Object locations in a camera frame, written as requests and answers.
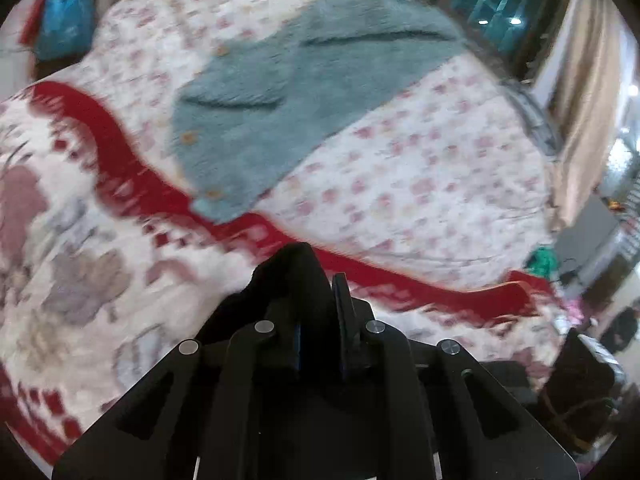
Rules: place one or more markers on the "black pants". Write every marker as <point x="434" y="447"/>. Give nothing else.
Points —
<point x="290" y="275"/>

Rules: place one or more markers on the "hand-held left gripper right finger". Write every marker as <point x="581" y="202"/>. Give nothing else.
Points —
<point x="350" y="330"/>

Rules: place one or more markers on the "teal fleece jacket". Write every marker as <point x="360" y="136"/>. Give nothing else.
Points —
<point x="310" y="90"/>

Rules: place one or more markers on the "grey board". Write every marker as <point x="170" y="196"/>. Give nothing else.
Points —
<point x="585" y="240"/>

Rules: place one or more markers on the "black chair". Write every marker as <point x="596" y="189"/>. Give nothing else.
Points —
<point x="580" y="390"/>

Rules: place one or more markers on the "blue plastic bag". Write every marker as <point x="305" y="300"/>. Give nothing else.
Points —
<point x="65" y="20"/>

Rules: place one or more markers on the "green cloth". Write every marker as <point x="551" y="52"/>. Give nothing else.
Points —
<point x="542" y="260"/>

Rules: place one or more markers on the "white floral quilt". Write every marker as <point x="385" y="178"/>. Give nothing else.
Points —
<point x="425" y="170"/>

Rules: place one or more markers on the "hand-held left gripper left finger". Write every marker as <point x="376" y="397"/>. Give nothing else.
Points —
<point x="297" y="355"/>

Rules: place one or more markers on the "red and white floral blanket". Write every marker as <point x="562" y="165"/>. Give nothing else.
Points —
<point x="75" y="260"/>

